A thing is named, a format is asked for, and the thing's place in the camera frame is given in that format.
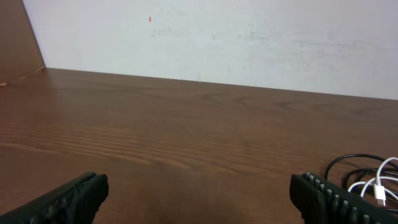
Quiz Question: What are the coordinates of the brown cardboard panel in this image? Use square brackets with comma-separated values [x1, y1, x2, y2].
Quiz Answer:
[1, 0, 45, 86]

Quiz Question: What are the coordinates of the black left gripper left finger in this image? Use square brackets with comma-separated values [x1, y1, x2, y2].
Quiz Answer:
[1, 172, 109, 224]

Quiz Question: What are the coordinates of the white USB cable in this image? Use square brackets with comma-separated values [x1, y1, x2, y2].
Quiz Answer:
[347, 157, 398, 207]

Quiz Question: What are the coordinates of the black USB cable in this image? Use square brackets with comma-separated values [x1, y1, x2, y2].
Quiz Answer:
[324, 153, 398, 214]

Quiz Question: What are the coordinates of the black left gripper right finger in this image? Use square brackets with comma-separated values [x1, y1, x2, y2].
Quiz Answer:
[289, 172, 397, 224]

